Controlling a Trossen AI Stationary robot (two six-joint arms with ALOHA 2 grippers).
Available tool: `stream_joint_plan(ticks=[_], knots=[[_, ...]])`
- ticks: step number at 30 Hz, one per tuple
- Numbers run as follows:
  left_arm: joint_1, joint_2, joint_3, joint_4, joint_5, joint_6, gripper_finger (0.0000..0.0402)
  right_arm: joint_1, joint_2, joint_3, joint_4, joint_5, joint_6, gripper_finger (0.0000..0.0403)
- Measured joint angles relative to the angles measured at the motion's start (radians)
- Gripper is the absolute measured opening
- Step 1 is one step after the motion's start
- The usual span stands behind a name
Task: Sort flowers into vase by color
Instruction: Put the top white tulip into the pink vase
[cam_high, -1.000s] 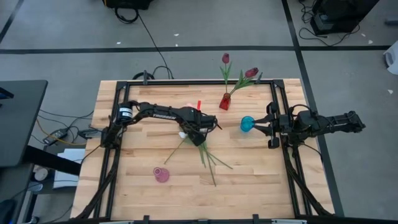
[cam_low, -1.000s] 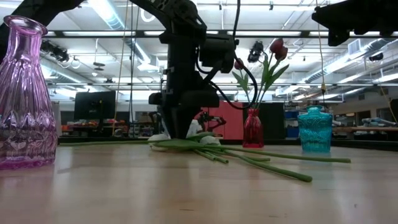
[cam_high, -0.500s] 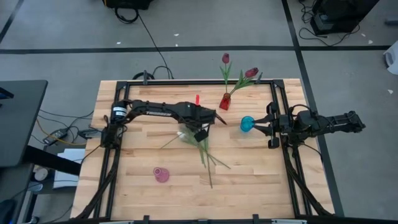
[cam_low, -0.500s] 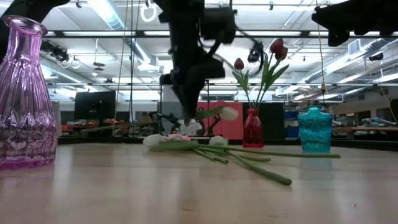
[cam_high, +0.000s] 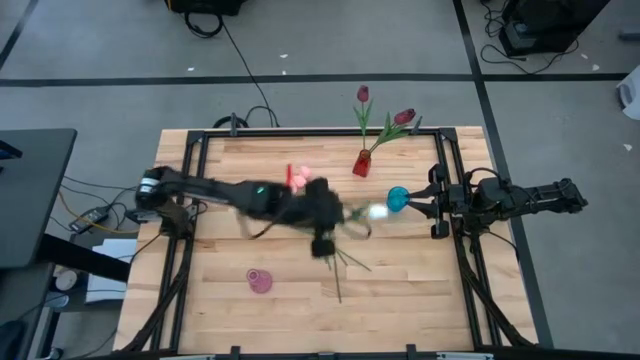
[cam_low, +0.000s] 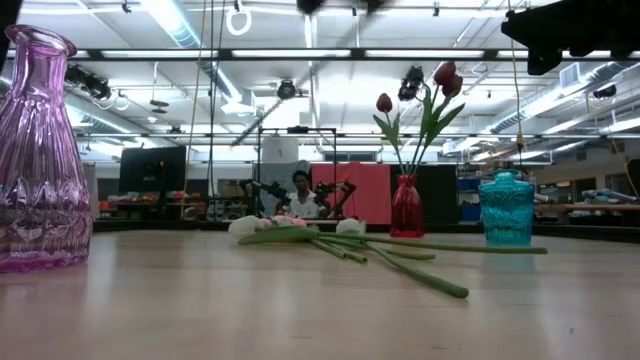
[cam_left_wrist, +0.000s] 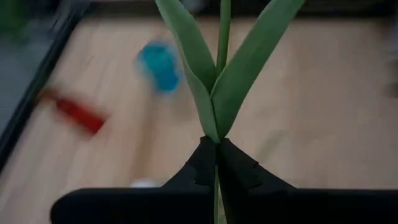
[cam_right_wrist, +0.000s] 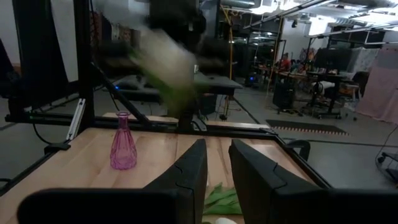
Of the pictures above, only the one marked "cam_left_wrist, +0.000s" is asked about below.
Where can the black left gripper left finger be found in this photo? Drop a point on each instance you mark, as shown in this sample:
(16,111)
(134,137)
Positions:
(186,202)

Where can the black aluminium table frame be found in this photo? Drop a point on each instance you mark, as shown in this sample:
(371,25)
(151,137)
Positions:
(37,84)

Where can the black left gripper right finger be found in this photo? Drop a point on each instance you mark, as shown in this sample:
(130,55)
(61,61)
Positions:
(264,202)

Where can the red ribbed glass vase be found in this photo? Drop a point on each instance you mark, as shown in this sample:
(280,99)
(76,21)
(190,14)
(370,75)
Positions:
(81,115)

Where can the blue glass vase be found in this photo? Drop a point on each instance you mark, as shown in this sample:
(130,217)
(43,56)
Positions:
(160,67)

